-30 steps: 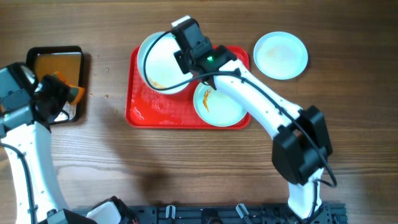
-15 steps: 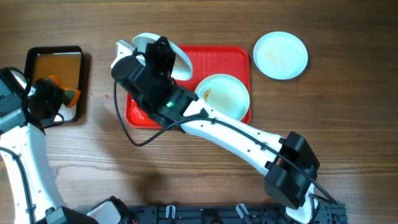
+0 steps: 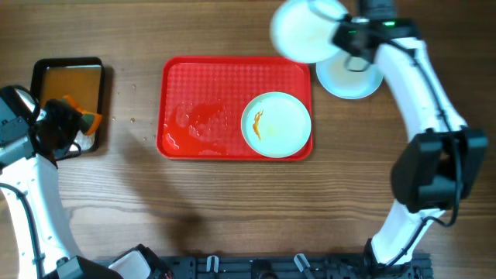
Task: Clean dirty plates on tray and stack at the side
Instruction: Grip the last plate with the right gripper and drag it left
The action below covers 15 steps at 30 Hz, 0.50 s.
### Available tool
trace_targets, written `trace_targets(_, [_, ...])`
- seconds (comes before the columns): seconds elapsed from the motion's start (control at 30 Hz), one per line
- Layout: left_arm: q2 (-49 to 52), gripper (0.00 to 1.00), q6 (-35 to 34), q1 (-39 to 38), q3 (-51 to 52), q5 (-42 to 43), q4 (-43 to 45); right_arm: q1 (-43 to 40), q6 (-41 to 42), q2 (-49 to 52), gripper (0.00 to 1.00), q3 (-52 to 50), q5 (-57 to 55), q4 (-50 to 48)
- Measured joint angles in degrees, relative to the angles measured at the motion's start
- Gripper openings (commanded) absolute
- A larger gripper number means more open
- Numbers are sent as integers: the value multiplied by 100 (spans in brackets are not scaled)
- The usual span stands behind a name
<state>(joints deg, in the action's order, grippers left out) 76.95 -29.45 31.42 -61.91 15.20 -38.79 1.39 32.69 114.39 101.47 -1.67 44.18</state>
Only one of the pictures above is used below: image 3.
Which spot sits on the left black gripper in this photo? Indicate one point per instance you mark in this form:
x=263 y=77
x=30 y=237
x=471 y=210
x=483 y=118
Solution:
x=56 y=109

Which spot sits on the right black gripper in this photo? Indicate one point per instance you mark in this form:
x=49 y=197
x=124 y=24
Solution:
x=339 y=39

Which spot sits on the orange green sponge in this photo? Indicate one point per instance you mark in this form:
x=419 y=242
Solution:
x=89 y=121

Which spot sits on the white plate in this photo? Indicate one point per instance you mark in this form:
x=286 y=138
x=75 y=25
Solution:
x=348 y=77
x=302 y=30
x=276 y=125

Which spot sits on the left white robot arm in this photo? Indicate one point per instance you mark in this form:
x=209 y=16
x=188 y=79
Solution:
x=34 y=139

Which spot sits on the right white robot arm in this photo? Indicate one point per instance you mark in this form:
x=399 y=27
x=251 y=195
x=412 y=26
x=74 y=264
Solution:
x=440 y=164

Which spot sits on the red plastic tray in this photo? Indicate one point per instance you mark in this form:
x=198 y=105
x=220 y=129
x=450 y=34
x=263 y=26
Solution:
x=202 y=100

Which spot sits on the black water basin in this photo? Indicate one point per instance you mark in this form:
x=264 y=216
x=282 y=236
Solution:
x=82 y=78

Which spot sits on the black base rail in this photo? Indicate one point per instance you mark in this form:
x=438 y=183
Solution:
x=333 y=266

